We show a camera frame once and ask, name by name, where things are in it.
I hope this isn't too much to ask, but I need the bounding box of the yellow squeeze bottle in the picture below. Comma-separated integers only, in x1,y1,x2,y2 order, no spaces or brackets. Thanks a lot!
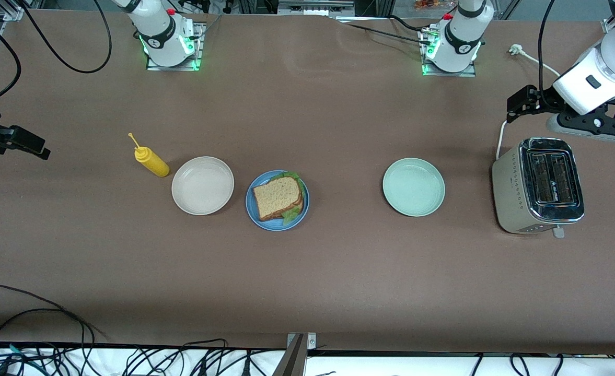
127,133,171,178

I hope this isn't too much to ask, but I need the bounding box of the white toaster power cord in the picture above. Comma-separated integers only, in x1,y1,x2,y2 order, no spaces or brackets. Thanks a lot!
496,44,561,160

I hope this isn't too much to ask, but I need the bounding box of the pale green plate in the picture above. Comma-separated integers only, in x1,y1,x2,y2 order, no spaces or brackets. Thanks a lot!
382,158,446,217

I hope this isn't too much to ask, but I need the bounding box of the blue plate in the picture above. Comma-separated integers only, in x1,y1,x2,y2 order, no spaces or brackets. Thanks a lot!
246,170,310,231

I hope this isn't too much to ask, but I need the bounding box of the cream plate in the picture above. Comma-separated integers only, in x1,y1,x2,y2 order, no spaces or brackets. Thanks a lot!
171,156,235,216

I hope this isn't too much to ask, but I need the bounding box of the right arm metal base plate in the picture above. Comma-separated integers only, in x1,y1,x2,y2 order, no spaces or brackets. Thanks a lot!
145,21,206,72

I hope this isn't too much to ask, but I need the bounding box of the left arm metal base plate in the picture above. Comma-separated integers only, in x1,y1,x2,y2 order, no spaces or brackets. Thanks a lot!
420,26,478,78

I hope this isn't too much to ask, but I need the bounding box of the green lettuce leaf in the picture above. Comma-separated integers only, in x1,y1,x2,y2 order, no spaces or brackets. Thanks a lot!
271,171,308,226

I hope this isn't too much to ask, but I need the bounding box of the aluminium table edge bracket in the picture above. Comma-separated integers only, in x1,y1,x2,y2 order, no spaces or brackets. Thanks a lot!
272,332,318,376

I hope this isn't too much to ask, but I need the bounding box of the brown toast slice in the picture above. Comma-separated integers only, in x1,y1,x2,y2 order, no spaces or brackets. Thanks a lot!
252,175,304,219
258,194,305,222

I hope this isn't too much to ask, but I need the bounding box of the beige and chrome toaster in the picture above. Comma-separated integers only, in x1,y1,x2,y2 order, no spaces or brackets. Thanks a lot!
492,137,586,240

